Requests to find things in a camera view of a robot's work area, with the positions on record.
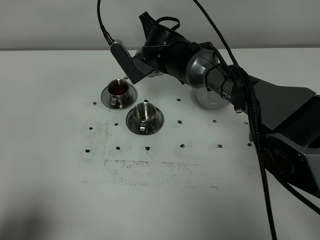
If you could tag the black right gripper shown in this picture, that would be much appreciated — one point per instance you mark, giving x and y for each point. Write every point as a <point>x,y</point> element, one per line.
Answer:
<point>165,49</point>

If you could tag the stainless steel teapot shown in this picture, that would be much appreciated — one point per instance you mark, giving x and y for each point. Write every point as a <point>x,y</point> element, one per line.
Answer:
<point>152,72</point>

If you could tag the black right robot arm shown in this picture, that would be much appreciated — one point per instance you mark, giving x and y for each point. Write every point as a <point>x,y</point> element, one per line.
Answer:
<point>286,119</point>

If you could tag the steel teapot saucer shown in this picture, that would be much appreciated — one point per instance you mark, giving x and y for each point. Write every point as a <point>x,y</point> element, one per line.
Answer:
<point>210,99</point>

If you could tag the far steel teacup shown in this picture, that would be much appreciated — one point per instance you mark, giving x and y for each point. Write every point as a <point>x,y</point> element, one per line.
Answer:
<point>118,90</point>

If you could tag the steel teacup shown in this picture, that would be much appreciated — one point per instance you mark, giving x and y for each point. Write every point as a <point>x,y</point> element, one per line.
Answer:
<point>118,90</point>
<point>144,115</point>

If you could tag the far steel saucer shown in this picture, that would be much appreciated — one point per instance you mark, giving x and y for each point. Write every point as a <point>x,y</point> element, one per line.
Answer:
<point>133,95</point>

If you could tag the near steel teacup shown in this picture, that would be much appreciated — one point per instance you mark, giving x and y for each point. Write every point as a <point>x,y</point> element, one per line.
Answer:
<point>144,115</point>

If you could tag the near steel saucer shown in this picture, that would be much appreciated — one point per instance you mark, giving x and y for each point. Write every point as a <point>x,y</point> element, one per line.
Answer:
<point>155,127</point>

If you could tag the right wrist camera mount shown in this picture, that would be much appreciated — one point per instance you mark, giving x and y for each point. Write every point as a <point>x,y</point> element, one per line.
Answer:
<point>121,54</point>

